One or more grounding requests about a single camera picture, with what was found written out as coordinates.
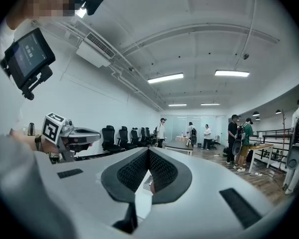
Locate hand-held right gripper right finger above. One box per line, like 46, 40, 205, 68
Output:
149, 147, 192, 205

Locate person's left hand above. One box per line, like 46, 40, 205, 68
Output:
41, 139, 62, 154

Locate dark table with white legs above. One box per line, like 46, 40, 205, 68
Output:
164, 139, 194, 157

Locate person's white shirt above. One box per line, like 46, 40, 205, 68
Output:
0, 18, 77, 239

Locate black metal railing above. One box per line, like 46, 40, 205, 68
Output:
254, 127, 294, 164

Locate dark wrist bracelets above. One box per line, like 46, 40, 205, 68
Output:
34, 134, 43, 152

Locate person's left forearm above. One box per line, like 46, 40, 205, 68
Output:
9, 129, 38, 150

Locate red coat stand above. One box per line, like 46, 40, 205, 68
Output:
278, 108, 289, 172

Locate wooden desk with white legs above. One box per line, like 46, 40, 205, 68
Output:
247, 143, 275, 174

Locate black head camera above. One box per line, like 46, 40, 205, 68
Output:
74, 0, 106, 16

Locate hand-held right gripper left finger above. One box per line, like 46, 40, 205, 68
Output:
101, 147, 150, 204

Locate white ceiling air conditioner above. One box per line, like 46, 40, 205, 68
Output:
75, 32, 116, 68

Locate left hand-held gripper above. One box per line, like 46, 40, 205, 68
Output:
41, 112, 102, 163

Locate black chest-mounted screen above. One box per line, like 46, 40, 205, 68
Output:
0, 27, 57, 101

